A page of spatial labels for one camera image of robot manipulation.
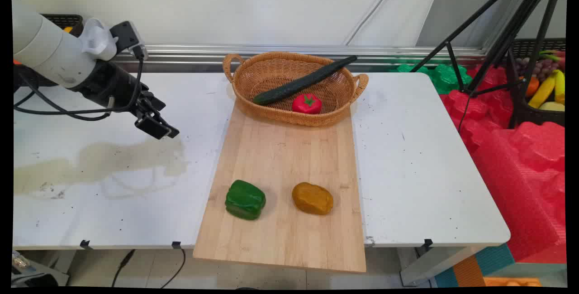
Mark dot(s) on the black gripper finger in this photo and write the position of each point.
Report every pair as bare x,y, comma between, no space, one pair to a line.
151,126
156,101

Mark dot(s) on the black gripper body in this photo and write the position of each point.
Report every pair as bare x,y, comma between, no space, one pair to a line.
111,86

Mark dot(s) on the dark green cucumber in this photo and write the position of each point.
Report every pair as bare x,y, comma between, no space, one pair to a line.
303,82

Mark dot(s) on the black basket of vegetables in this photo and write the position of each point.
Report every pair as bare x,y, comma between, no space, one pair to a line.
63,20

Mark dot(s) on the green bell pepper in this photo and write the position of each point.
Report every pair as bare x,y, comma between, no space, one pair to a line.
244,199

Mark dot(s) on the black table edge clip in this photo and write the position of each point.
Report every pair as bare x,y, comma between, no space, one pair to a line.
176,244
85,244
428,242

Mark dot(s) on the bamboo cutting board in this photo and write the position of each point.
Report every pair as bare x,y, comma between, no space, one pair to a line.
280,163

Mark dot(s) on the red toy tomato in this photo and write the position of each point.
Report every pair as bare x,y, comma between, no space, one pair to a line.
307,104

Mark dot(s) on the brown toy potato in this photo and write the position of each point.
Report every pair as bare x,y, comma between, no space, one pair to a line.
312,198

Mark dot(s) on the grey device under table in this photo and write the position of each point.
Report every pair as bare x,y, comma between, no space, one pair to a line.
34,273

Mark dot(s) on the green foam mat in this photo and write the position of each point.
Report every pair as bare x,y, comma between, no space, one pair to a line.
445,79

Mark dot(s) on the white table leg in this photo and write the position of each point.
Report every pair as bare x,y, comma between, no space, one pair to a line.
434,264

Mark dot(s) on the red foam mat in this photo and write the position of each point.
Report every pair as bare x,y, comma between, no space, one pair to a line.
524,181
479,113

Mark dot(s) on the teal and orange foam tiles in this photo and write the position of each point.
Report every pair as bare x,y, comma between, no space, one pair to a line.
475,269

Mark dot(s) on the black tripod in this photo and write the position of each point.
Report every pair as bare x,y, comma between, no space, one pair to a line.
511,36

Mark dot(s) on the orange toy fruit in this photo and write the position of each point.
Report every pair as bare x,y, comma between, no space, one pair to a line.
532,87

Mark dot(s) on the black basket of fruit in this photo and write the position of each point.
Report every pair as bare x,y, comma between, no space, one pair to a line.
538,116

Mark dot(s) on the purple grapes bunch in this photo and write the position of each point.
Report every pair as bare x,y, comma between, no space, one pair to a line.
540,68

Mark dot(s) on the yellow banana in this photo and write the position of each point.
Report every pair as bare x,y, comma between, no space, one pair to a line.
542,91
560,86

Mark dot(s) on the orange foam piece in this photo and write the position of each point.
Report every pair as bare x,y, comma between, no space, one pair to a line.
511,282

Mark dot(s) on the pale yellow fruit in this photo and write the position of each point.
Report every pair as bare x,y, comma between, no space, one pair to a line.
552,106

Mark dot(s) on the red and green vegetable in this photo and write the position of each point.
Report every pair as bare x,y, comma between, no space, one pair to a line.
554,55

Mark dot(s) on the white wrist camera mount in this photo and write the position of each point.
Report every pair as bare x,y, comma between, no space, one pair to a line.
99,38

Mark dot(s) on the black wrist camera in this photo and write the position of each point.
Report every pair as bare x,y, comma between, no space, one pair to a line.
126,36

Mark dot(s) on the aluminium wall rail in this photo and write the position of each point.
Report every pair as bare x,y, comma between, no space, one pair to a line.
271,52

